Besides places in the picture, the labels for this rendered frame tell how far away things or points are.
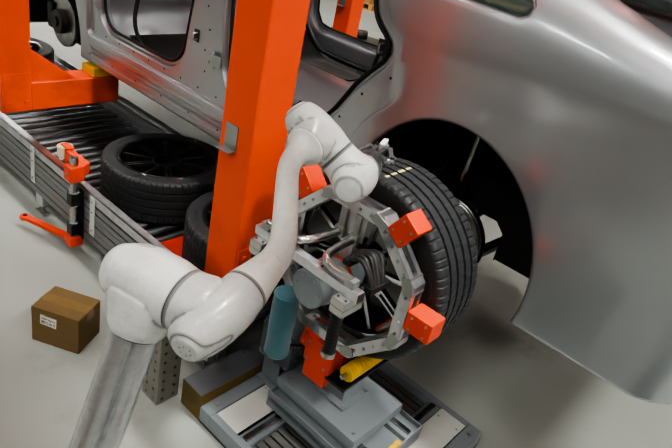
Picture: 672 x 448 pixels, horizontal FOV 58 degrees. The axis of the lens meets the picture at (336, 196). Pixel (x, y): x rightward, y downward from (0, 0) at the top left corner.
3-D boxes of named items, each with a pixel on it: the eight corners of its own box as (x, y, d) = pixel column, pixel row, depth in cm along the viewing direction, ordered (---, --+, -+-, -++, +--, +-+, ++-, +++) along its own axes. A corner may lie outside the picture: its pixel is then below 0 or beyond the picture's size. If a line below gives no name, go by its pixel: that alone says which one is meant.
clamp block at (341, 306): (361, 308, 171) (365, 293, 169) (341, 320, 165) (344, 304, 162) (348, 299, 174) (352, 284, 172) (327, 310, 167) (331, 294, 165)
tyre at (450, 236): (322, 291, 247) (463, 365, 208) (280, 312, 230) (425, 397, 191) (334, 135, 224) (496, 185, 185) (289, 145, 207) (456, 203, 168)
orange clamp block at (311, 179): (329, 187, 198) (318, 162, 199) (312, 192, 192) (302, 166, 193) (315, 194, 203) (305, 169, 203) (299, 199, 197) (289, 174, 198)
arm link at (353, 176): (389, 174, 160) (357, 136, 159) (376, 193, 146) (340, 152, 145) (360, 197, 164) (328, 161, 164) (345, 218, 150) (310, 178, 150)
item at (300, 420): (417, 440, 239) (423, 423, 234) (359, 492, 213) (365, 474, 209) (326, 367, 266) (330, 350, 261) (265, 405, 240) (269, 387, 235)
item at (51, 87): (118, 101, 375) (120, 46, 359) (32, 110, 337) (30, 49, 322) (104, 91, 384) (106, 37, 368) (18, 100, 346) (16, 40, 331)
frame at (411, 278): (396, 379, 195) (441, 236, 171) (383, 388, 190) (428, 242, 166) (281, 292, 224) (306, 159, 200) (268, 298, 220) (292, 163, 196)
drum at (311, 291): (362, 296, 197) (372, 260, 191) (318, 320, 182) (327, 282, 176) (331, 274, 205) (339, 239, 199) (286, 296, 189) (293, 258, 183)
